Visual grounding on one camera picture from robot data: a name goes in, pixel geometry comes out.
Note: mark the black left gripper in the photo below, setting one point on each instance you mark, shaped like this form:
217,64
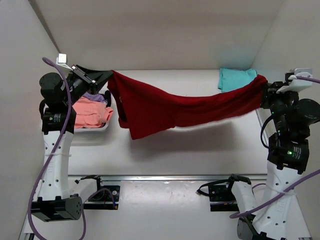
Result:
97,78

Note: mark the purple t-shirt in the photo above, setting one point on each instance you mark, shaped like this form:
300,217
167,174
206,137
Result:
95,97

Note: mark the pink t-shirt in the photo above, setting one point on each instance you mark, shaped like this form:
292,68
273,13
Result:
91,114

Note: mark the red t-shirt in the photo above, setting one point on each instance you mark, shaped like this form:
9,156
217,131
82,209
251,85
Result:
146,110

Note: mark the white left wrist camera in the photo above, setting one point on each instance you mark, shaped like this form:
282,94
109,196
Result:
62,61

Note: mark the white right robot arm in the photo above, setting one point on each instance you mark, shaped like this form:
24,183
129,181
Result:
288,155

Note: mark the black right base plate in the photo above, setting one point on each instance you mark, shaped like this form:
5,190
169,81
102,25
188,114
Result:
220,197

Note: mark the turquoise folded t-shirt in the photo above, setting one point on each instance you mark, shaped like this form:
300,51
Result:
233,79

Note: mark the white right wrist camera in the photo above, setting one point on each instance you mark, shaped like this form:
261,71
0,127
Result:
293,84

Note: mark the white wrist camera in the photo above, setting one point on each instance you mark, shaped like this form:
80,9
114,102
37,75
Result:
293,84
62,61

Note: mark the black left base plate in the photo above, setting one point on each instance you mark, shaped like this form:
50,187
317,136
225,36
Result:
107,196

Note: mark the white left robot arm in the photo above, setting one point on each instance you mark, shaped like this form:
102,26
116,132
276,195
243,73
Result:
56,198

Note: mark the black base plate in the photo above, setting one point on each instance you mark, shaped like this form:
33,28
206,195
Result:
220,197
107,196

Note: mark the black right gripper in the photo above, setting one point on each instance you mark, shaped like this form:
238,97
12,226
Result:
270,91

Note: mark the white plastic basket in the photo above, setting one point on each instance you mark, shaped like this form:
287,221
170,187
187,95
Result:
60,117

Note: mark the aluminium table rail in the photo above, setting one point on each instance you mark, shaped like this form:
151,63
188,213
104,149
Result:
169,178

